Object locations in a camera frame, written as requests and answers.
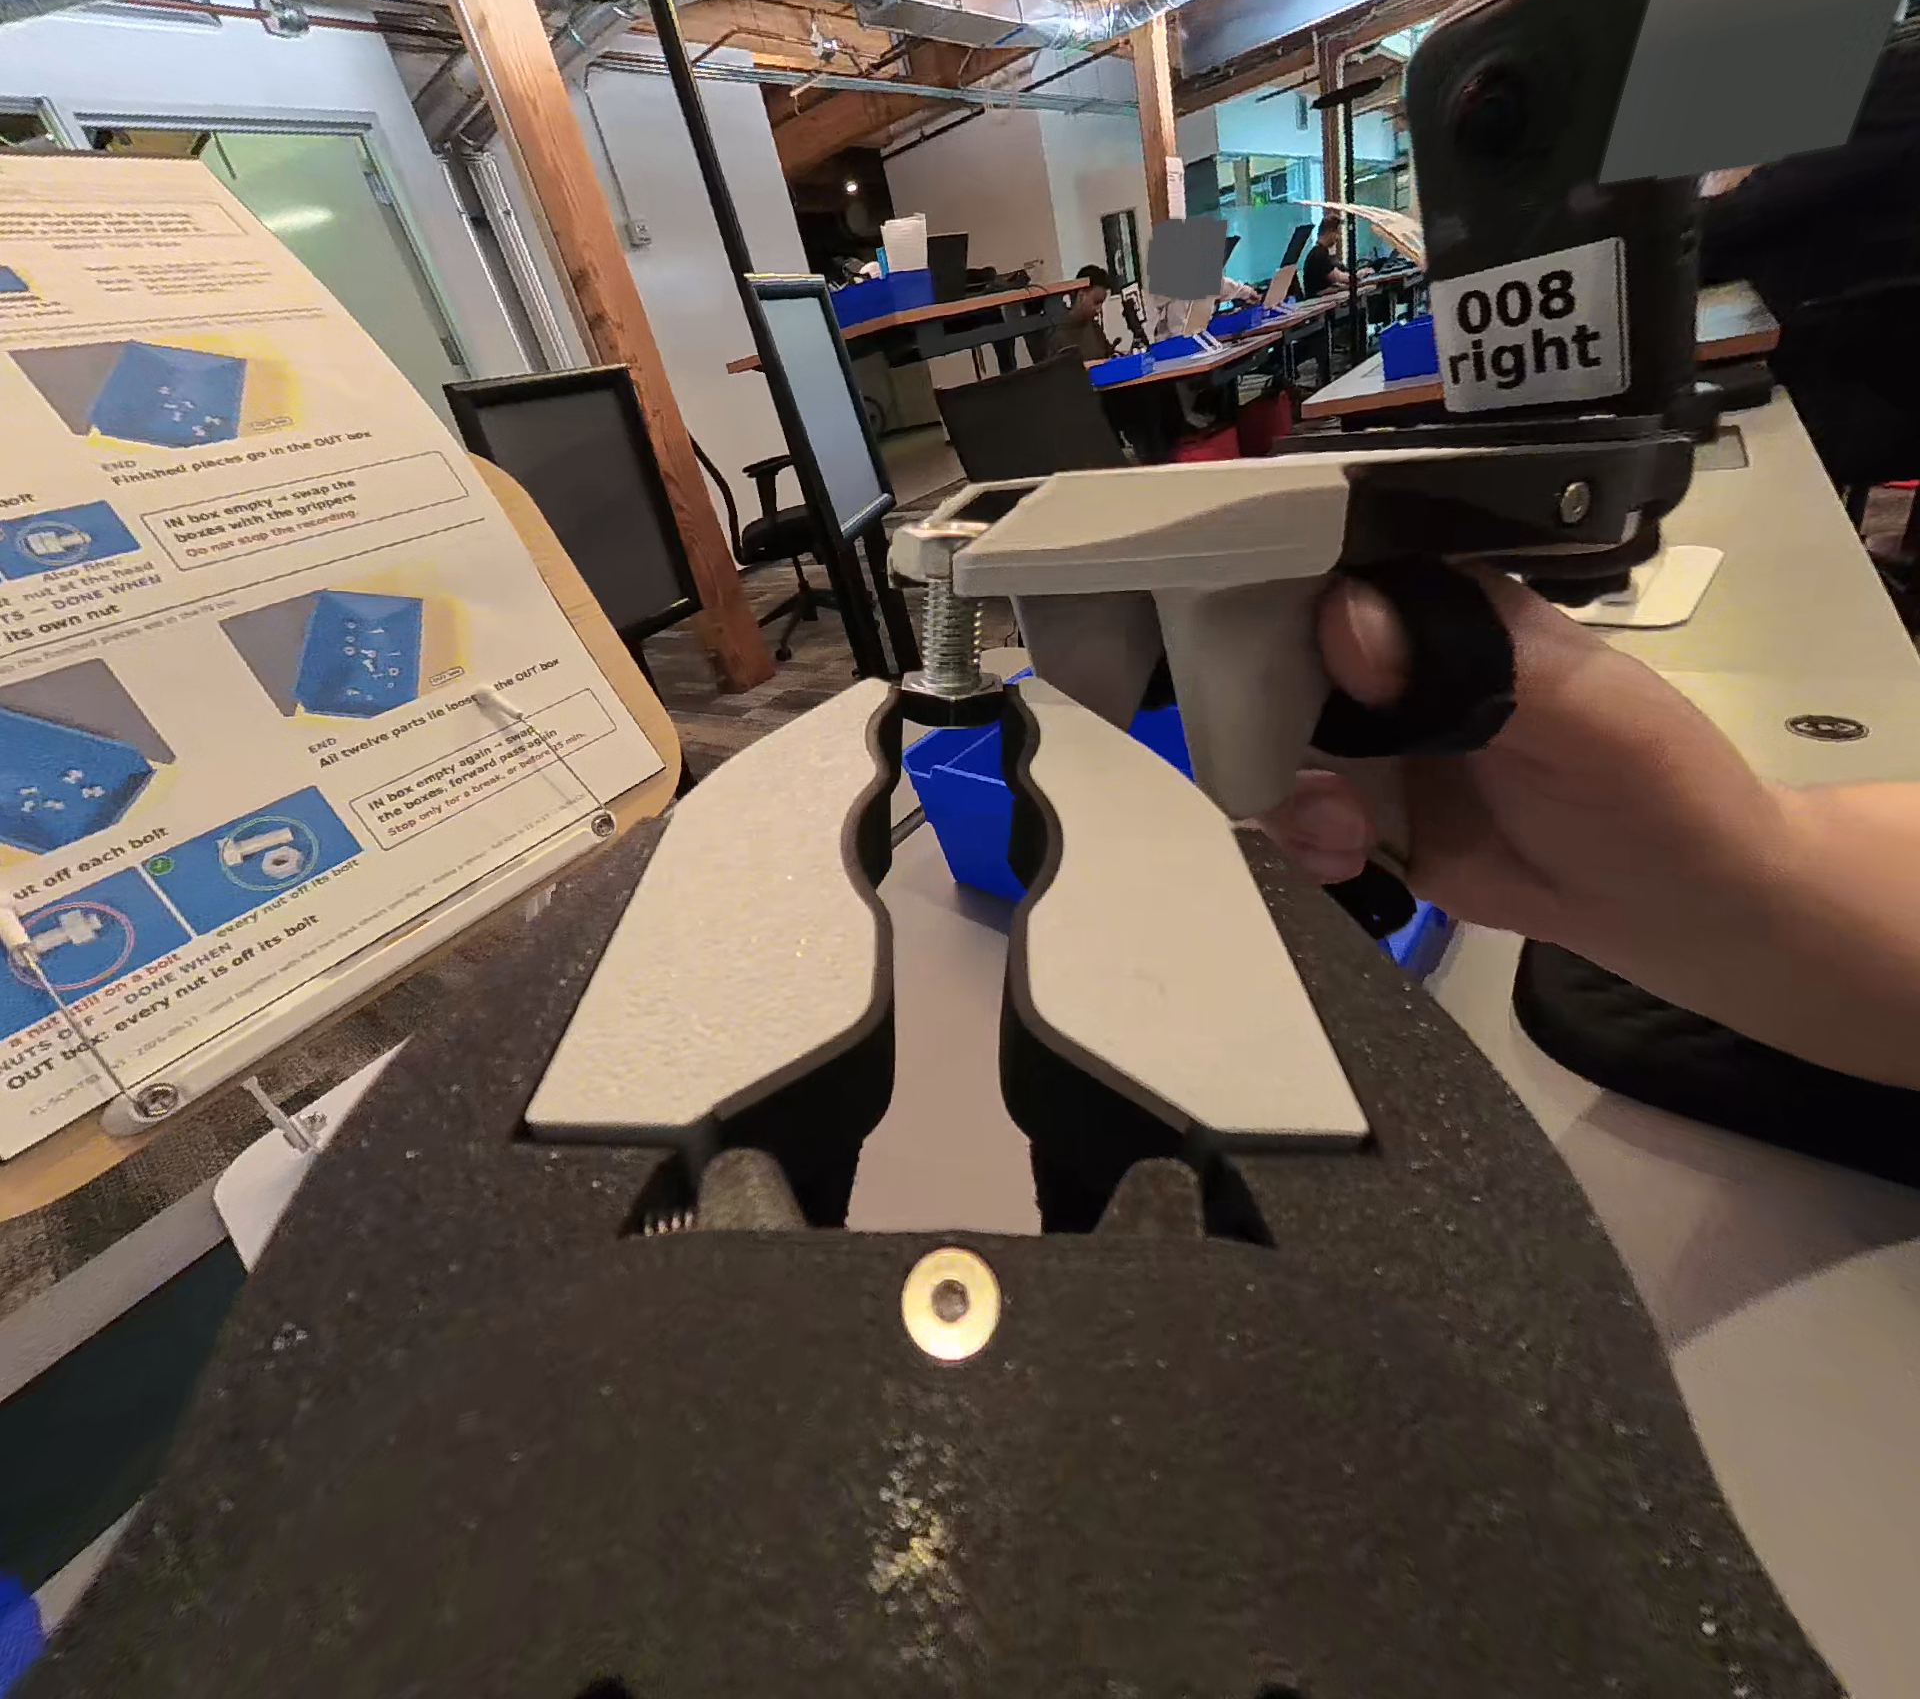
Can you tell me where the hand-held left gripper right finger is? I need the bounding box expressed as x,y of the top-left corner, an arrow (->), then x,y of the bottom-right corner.
1003,676 -> 1375,1154

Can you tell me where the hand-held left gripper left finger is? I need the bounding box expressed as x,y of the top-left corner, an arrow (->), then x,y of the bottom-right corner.
523,676 -> 903,1154

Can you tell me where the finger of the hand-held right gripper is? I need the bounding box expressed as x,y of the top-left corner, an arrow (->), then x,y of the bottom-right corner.
952,466 -> 1352,742
922,482 -> 1052,538

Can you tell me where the thick silver hex bolt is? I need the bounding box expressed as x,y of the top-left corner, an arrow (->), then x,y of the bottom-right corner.
888,522 -> 985,682

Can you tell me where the person's right hand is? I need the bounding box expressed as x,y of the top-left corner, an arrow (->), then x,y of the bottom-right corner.
1257,572 -> 1708,940

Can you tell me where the white flat stand base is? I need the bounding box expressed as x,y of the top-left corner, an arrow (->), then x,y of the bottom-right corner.
1552,544 -> 1729,634

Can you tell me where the wooden top desk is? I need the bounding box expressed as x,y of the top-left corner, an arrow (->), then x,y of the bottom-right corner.
727,283 -> 1090,383

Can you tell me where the wooden support column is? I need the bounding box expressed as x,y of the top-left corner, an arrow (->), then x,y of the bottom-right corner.
1129,17 -> 1191,233
357,0 -> 774,700

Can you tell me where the white board stand base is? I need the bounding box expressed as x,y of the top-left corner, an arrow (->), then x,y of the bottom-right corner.
214,1046 -> 410,1266

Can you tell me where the black foam wrist pad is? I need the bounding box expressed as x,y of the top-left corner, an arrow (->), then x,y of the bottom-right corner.
1513,938 -> 1920,1194

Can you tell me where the wooden instruction board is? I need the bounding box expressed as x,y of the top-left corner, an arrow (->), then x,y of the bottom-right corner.
0,153 -> 684,1168

